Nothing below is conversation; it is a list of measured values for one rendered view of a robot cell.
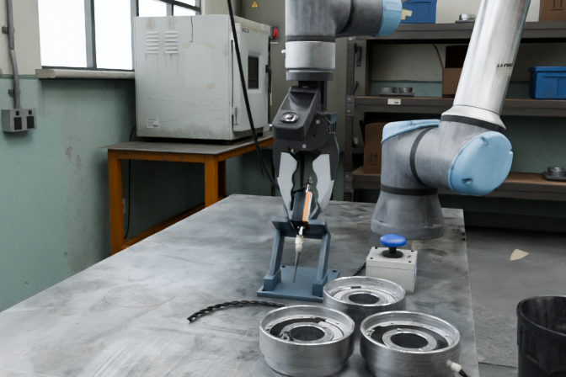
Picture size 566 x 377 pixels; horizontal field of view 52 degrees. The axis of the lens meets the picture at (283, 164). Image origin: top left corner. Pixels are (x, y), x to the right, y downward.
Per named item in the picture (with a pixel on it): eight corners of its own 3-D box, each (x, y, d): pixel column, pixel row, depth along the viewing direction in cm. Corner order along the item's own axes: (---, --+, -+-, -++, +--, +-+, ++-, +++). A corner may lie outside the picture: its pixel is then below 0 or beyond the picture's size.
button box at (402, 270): (413, 294, 84) (415, 261, 83) (365, 289, 86) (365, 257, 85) (417, 276, 91) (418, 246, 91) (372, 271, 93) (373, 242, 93)
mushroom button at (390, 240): (403, 273, 85) (405, 240, 84) (376, 270, 86) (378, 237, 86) (406, 264, 89) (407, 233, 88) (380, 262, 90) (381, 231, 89)
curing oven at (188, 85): (244, 146, 286) (244, 13, 277) (136, 142, 303) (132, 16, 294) (280, 135, 345) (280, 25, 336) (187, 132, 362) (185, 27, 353)
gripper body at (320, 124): (338, 148, 93) (339, 72, 91) (328, 155, 84) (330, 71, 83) (292, 146, 94) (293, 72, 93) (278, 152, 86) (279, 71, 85)
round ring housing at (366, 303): (416, 336, 70) (418, 303, 69) (331, 339, 69) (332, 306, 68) (390, 303, 80) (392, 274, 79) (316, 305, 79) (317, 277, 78)
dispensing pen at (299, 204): (280, 276, 81) (297, 170, 89) (286, 284, 85) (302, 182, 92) (296, 277, 81) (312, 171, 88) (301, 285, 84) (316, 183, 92)
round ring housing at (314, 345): (335, 390, 57) (336, 352, 56) (242, 369, 61) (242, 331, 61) (365, 347, 67) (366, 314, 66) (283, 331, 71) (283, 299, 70)
